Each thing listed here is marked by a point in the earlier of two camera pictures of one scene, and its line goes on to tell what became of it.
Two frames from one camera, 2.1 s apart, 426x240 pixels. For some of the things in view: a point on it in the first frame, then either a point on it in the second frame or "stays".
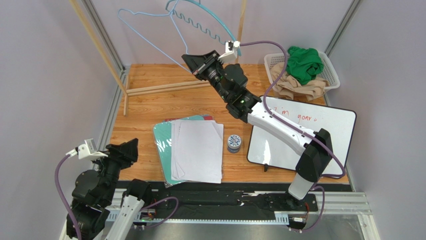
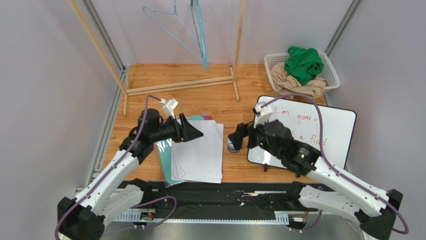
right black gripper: [202, 66] → [252, 136]
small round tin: [234, 143] stays
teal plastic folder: [162, 134] stays
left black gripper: [125, 153] → [189, 132]
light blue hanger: [210, 10] → [202, 48]
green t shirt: [303, 64] stays
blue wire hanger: [156, 14] → [209, 62]
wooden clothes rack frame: [130, 91] stays
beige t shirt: [288, 86] stays
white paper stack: [197, 151] stays
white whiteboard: [267, 148] stays
